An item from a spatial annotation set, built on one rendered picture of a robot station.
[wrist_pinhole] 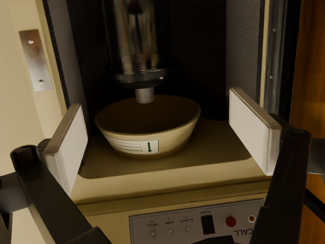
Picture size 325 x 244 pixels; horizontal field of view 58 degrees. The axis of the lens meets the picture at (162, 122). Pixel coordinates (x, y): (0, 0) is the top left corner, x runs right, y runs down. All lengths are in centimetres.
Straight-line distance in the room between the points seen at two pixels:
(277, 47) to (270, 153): 25
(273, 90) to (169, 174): 18
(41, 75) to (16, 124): 54
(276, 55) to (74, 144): 29
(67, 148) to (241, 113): 11
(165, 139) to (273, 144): 28
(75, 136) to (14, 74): 69
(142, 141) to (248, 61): 18
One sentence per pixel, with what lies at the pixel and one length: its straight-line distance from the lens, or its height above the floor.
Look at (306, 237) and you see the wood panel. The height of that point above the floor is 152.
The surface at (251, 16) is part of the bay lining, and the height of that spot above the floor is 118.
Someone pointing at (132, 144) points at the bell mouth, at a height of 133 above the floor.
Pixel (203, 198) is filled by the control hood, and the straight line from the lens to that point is 44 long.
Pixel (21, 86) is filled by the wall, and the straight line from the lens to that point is 87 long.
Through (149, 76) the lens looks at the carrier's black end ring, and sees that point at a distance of 38.
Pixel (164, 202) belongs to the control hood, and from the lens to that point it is 43.
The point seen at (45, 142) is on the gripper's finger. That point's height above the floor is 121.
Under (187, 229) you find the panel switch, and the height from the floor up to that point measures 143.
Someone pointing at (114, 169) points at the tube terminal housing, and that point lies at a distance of 45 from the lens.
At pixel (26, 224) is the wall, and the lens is 111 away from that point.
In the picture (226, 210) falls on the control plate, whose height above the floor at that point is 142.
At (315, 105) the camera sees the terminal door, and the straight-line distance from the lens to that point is 35.
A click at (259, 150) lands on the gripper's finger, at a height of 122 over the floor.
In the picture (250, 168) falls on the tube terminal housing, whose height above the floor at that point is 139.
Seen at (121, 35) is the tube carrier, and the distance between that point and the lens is 39.
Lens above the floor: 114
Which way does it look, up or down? 23 degrees up
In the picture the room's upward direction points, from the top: 175 degrees clockwise
